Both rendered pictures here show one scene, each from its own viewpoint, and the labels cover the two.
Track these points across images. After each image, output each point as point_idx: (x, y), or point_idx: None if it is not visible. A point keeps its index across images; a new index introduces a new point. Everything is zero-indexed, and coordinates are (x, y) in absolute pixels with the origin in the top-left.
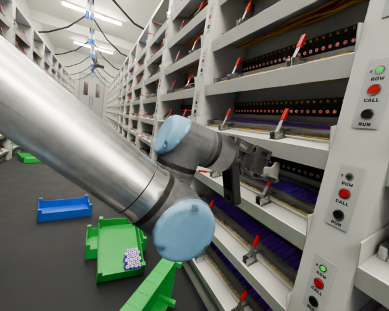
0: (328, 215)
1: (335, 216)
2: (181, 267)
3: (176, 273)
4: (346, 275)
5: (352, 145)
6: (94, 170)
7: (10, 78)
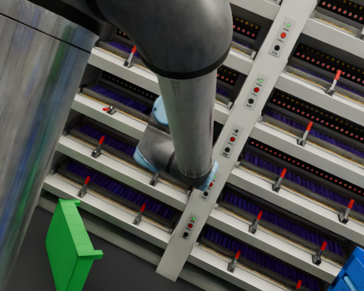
0: (222, 150)
1: (226, 150)
2: (41, 208)
3: (41, 216)
4: (225, 177)
5: (241, 115)
6: (208, 159)
7: (213, 126)
